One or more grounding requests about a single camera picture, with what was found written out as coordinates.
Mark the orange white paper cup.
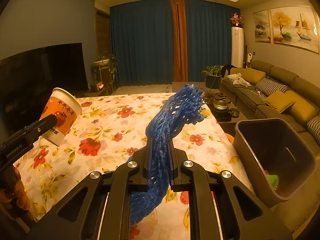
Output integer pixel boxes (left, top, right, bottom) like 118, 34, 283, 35
40, 88, 82, 147

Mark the blue foam fruit net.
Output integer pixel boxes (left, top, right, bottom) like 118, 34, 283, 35
130, 85, 205, 224

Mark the dark grey trash bin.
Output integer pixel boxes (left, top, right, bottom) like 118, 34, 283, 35
233, 118, 317, 207

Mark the person's left hand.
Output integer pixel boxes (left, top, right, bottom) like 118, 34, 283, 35
1, 167, 30, 211

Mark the green foam fruit net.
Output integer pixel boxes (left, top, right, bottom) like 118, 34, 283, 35
266, 174, 279, 191

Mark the black television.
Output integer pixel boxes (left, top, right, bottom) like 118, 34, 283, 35
0, 43, 88, 141

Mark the floral tablecloth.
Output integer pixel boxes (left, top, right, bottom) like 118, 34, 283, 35
13, 92, 254, 240

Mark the glass teapot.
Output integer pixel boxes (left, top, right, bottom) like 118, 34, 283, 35
213, 92, 229, 110

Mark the mustard yellow cushion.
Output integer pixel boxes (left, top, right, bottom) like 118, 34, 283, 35
264, 90, 295, 113

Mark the grey sofa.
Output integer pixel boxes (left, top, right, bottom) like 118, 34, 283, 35
220, 61, 319, 157

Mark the black white patterned cushion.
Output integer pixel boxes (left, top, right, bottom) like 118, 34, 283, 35
255, 78, 287, 96

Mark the plant on stand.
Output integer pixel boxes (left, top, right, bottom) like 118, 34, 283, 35
92, 54, 118, 95

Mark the potted green plant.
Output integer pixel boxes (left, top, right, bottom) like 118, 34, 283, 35
201, 64, 222, 89

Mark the white standing air conditioner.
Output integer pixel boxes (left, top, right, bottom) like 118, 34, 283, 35
231, 27, 244, 68

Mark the blue curtain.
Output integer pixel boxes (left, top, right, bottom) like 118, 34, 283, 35
110, 0, 240, 86

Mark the small landscape painting left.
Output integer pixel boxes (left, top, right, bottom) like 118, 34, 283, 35
253, 10, 271, 43

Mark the sailboat tree painting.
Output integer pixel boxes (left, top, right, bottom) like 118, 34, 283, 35
270, 6, 319, 54

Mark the orange curtain strip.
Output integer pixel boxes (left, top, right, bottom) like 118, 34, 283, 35
170, 0, 188, 82

